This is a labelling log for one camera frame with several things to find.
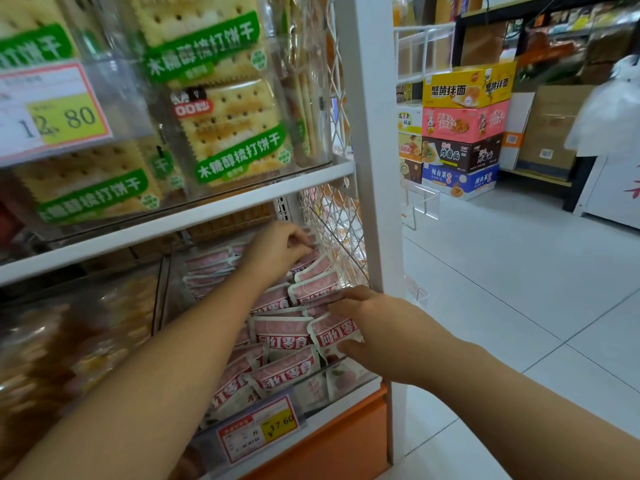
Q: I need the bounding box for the pink noodle carton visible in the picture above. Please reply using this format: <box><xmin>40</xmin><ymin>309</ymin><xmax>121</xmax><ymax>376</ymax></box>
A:
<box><xmin>421</xmin><ymin>100</ymin><xmax>512</xmax><ymax>144</ymax></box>

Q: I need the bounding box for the person's left forearm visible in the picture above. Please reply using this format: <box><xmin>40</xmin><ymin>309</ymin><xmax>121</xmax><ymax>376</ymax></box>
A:
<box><xmin>0</xmin><ymin>267</ymin><xmax>261</xmax><ymax>480</ymax></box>

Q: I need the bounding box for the pile of pink packets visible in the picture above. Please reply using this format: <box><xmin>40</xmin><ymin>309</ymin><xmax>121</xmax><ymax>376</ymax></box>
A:
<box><xmin>182</xmin><ymin>227</ymin><xmax>376</xmax><ymax>428</ymax></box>

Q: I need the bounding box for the small red yellow price tag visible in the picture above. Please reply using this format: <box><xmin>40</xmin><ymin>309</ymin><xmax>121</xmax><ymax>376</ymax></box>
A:
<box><xmin>216</xmin><ymin>395</ymin><xmax>301</xmax><ymax>464</ymax></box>

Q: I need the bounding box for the clear acrylic cracker bin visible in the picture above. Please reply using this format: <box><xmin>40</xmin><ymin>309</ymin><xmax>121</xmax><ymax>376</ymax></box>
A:
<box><xmin>0</xmin><ymin>0</ymin><xmax>335</xmax><ymax>245</ymax></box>

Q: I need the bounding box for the person's right forearm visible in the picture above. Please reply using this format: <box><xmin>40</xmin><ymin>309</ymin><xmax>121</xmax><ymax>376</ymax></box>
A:
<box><xmin>425</xmin><ymin>325</ymin><xmax>640</xmax><ymax>480</ymax></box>

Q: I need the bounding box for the pile of green-label cracker packets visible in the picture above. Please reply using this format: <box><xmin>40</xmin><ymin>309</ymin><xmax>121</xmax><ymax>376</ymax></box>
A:
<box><xmin>0</xmin><ymin>0</ymin><xmax>331</xmax><ymax>228</ymax></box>

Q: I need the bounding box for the yellow noodle carton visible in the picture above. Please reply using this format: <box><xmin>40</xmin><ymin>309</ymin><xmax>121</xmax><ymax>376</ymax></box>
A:
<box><xmin>422</xmin><ymin>61</ymin><xmax>518</xmax><ymax>109</ymax></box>

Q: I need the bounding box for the bin of brown snacks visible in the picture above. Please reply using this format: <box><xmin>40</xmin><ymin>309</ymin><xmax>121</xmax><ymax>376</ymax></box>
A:
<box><xmin>0</xmin><ymin>265</ymin><xmax>163</xmax><ymax>470</ymax></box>

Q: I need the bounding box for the white plastic bag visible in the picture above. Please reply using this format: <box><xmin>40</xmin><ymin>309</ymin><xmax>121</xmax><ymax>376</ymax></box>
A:
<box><xmin>564</xmin><ymin>55</ymin><xmax>640</xmax><ymax>158</ymax></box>

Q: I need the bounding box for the pink meat snack packet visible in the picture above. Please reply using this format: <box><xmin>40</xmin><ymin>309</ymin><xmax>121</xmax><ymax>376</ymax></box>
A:
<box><xmin>306</xmin><ymin>315</ymin><xmax>364</xmax><ymax>363</ymax></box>
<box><xmin>289</xmin><ymin>247</ymin><xmax>322</xmax><ymax>276</ymax></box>

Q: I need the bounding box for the blue noodle carton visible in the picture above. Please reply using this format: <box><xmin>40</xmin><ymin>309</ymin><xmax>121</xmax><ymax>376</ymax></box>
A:
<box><xmin>421</xmin><ymin>164</ymin><xmax>501</xmax><ymax>202</ymax></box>

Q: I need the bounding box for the orange shelf base panel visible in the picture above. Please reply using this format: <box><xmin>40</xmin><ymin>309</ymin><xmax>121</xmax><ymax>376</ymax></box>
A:
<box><xmin>240</xmin><ymin>384</ymin><xmax>390</xmax><ymax>480</ymax></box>

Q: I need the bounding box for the black noodle carton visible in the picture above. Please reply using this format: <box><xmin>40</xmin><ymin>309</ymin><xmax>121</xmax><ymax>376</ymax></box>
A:
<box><xmin>421</xmin><ymin>134</ymin><xmax>504</xmax><ymax>174</ymax></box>

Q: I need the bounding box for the brown cardboard box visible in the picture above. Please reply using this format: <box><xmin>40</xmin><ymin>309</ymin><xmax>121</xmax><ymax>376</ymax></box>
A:
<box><xmin>516</xmin><ymin>85</ymin><xmax>597</xmax><ymax>181</ymax></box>

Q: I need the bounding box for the person's right hand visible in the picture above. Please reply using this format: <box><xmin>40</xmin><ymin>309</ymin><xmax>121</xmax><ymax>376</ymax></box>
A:
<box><xmin>327</xmin><ymin>286</ymin><xmax>452</xmax><ymax>388</ymax></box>

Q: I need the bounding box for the white shelf board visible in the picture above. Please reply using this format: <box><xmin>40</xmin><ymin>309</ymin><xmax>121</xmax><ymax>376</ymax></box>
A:
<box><xmin>0</xmin><ymin>160</ymin><xmax>357</xmax><ymax>288</ymax></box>

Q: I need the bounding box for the black shelf unit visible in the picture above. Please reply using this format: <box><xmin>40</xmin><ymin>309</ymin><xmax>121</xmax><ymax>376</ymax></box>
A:
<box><xmin>450</xmin><ymin>0</ymin><xmax>640</xmax><ymax>213</ymax></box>

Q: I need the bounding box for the large red yellow price tag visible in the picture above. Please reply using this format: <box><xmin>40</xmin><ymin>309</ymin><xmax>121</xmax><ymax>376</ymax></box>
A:
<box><xmin>0</xmin><ymin>61</ymin><xmax>114</xmax><ymax>166</ymax></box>

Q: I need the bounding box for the clear acrylic holder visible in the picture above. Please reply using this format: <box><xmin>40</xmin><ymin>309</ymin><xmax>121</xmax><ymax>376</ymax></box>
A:
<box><xmin>400</xmin><ymin>181</ymin><xmax>442</xmax><ymax>231</ymax></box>

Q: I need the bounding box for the white cabinet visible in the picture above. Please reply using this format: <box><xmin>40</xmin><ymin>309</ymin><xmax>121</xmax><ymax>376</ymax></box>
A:
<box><xmin>573</xmin><ymin>154</ymin><xmax>640</xmax><ymax>231</ymax></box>

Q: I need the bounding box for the clear acrylic snack bin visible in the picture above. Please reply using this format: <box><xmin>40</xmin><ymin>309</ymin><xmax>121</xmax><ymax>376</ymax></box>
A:
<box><xmin>155</xmin><ymin>240</ymin><xmax>383</xmax><ymax>480</ymax></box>

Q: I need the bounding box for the stack of small noodle cartons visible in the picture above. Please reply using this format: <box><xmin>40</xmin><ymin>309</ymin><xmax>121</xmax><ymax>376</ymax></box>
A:
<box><xmin>396</xmin><ymin>84</ymin><xmax>424</xmax><ymax>185</ymax></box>

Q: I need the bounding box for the person's left hand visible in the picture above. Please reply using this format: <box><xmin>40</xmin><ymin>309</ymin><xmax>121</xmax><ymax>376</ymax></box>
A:
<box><xmin>239</xmin><ymin>222</ymin><xmax>314</xmax><ymax>291</ymax></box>

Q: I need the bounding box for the white wire mesh panel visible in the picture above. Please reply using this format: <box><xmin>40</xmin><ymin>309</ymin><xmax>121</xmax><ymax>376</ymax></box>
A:
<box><xmin>299</xmin><ymin>182</ymin><xmax>372</xmax><ymax>290</ymax></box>

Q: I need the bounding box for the white shelf upright post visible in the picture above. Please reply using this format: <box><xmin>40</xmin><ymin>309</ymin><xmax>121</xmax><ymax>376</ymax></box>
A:
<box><xmin>334</xmin><ymin>0</ymin><xmax>407</xmax><ymax>465</ymax></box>

